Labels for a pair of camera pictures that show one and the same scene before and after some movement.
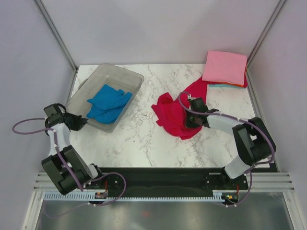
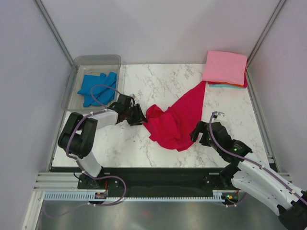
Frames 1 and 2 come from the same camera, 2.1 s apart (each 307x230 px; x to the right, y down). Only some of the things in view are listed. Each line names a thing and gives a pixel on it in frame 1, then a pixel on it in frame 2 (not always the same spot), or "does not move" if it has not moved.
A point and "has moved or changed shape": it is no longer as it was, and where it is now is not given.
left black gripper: [80, 122] -> [139, 118]
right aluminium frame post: [278, 8] does not move
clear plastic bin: [104, 74] has moved or changed shape
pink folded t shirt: [225, 66] does not move
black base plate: [194, 180] does not move
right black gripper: [188, 124] -> [199, 127]
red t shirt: [171, 114] has moved or changed shape
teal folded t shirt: [222, 86] does not move
